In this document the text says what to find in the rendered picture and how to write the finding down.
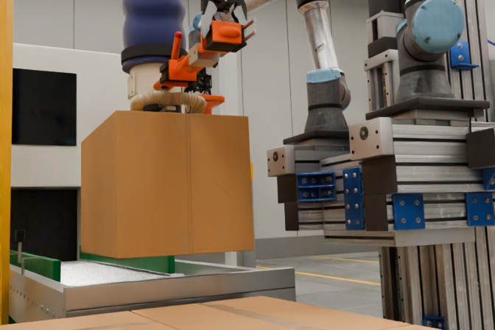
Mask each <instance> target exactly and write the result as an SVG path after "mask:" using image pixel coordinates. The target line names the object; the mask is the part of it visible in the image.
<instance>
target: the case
mask: <svg viewBox="0 0 495 330"><path fill-rule="evenodd" d="M248 250H254V241H253V207H252V189H251V171H250V137H249V119H248V116H232V115H216V114H199V113H167V112H151V111H134V110H116V111H115V112H114V113H112V114H111V115H110V116H109V117H108V118H107V119H106V120H105V121H104V122H103V123H101V125H100V126H98V127H97V128H96V129H95V130H94V131H93V132H92V133H91V134H90V135H88V136H87V137H86V138H85V139H84V140H83V141H82V142H81V253H87V254H92V255H97V256H105V257H109V258H114V259H131V258H144V257H156V256H178V255H190V254H201V253H224V252H236V251H248Z"/></svg>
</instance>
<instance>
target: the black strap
mask: <svg viewBox="0 0 495 330"><path fill-rule="evenodd" d="M172 48H173V45H169V44H161V43H147V44H140V45H135V46H130V47H127V48H126V49H124V50H123V51H122V53H121V65H123V62H124V61H126V60H129V59H133V58H136V57H146V56H162V57H171V56H172ZM183 55H184V56H187V55H188V52H187V51H186V50H185V49H182V48H180V52H179V56H178V59H180V58H181V57H182V56H183Z"/></svg>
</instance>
